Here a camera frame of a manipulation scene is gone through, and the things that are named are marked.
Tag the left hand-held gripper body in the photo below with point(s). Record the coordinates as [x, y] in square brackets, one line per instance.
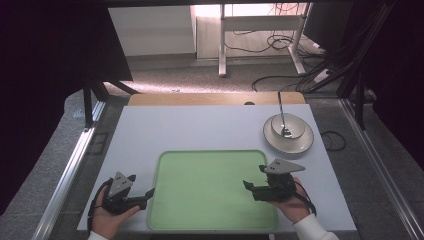
[117, 185]

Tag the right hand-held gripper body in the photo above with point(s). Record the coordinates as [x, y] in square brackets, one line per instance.
[280, 186]

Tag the person's right hand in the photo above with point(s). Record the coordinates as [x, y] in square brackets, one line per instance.
[295, 208]

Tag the person's left hand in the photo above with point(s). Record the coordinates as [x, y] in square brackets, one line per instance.
[106, 221]

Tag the green tray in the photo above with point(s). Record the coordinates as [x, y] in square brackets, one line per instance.
[210, 190]

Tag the white plate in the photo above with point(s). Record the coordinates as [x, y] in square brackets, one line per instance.
[300, 145]

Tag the white bowl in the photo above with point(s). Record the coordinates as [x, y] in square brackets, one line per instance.
[295, 125]

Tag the metal spoon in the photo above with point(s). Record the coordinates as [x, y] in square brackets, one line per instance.
[282, 113]

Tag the black metal stand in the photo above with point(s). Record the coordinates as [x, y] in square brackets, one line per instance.
[359, 100]
[88, 106]

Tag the wooden table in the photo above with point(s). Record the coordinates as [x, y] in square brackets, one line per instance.
[200, 99]

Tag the white power strip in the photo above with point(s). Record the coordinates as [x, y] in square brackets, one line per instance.
[322, 75]

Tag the dark curtain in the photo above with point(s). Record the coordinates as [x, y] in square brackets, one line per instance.
[43, 66]
[400, 66]

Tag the white cabinet panel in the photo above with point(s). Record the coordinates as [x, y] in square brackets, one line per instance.
[150, 30]

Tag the black monitor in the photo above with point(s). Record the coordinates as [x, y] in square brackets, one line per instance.
[326, 23]

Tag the aluminium rail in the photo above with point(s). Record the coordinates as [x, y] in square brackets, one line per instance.
[66, 180]
[383, 173]

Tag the white desk frame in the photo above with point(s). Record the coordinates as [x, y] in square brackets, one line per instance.
[260, 23]

